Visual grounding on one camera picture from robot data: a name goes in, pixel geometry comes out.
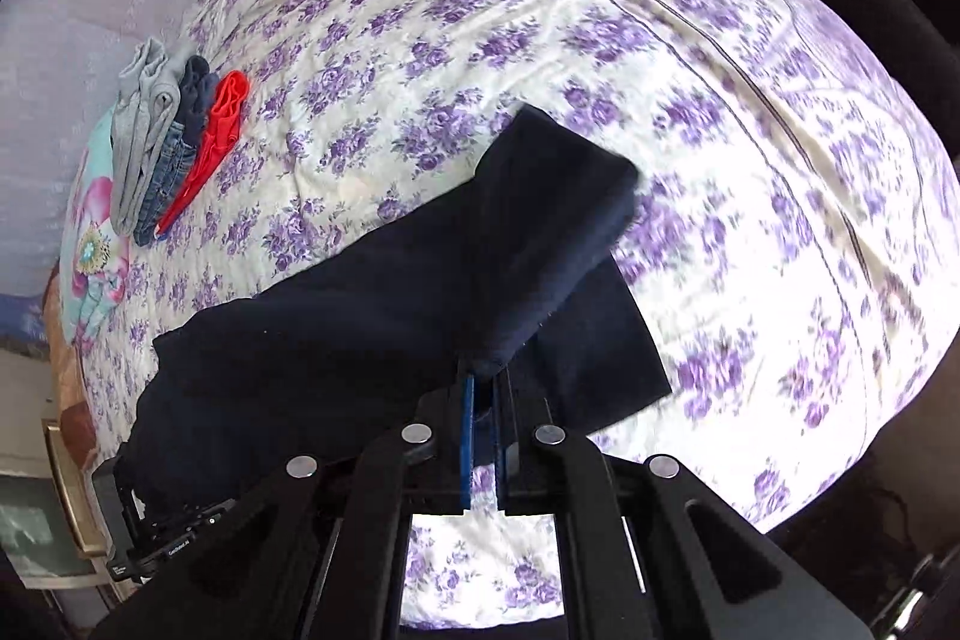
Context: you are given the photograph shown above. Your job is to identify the navy blue pants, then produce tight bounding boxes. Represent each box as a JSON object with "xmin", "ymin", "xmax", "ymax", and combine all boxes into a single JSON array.
[{"xmin": 119, "ymin": 107, "xmax": 670, "ymax": 516}]

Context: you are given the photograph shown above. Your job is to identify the orange brown pillow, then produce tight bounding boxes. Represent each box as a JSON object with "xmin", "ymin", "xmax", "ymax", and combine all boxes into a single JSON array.
[{"xmin": 43, "ymin": 268, "xmax": 98, "ymax": 470}]

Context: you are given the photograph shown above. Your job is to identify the blue patterned cloth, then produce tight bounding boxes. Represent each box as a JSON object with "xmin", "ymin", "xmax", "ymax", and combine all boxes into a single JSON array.
[{"xmin": 0, "ymin": 294, "xmax": 47, "ymax": 347}]

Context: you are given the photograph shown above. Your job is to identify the folded floral quilt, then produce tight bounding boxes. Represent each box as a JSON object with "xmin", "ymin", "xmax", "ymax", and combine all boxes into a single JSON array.
[{"xmin": 59, "ymin": 109, "xmax": 128, "ymax": 353}]

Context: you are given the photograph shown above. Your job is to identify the red folded garment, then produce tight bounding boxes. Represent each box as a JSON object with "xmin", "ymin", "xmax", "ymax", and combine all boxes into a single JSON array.
[{"xmin": 155, "ymin": 70, "xmax": 249, "ymax": 237}]

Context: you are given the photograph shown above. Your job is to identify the blue denim folded garment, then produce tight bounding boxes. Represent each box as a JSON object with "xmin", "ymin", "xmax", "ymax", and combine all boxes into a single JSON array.
[{"xmin": 133, "ymin": 55, "xmax": 218, "ymax": 247}]

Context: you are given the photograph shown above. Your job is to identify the grey folded garment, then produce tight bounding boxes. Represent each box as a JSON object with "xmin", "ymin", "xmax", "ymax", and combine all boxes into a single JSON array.
[{"xmin": 110, "ymin": 37, "xmax": 195, "ymax": 237}]

